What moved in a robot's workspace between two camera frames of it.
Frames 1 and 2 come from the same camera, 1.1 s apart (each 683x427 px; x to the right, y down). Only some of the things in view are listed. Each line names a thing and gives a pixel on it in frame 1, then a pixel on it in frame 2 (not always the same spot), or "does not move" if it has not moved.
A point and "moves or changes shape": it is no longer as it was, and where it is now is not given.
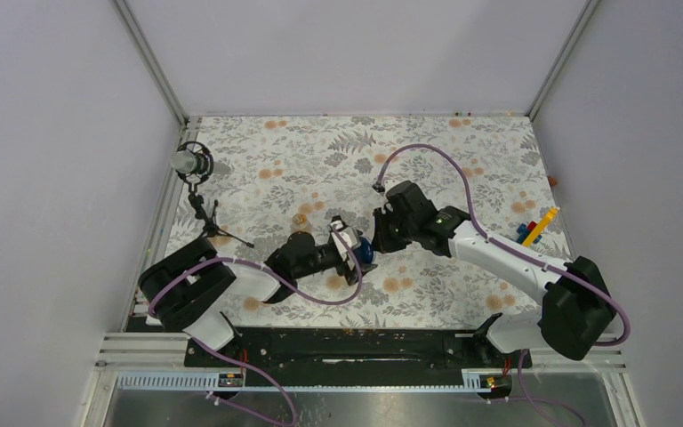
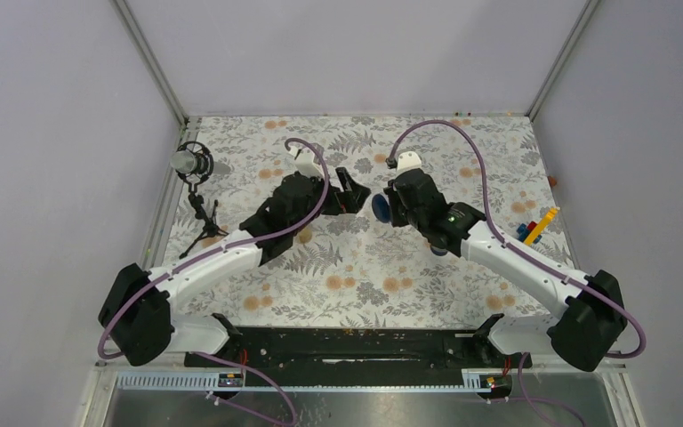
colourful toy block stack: x=531 y=234 does not move
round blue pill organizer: x=365 y=253 moves or changes shape
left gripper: x=343 y=268 -> x=346 y=202
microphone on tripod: x=195 y=163 does not move
